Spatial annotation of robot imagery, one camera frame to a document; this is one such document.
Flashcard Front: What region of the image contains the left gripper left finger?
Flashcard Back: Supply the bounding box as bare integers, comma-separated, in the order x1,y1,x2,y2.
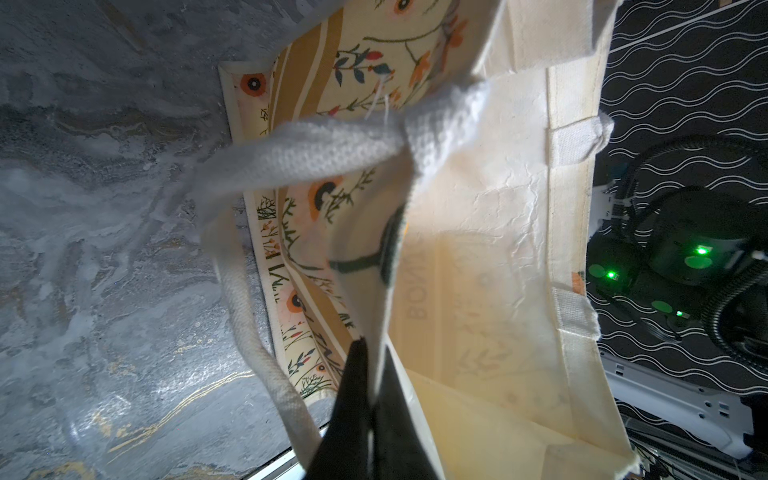
304,339,371,480

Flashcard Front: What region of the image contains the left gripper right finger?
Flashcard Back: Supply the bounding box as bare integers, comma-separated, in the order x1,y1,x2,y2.
372,352,438,480

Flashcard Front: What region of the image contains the floral canvas grocery bag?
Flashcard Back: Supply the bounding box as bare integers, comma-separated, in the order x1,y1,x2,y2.
194,1,639,479

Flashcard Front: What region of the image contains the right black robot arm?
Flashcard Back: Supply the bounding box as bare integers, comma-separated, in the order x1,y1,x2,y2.
587,135,767,460

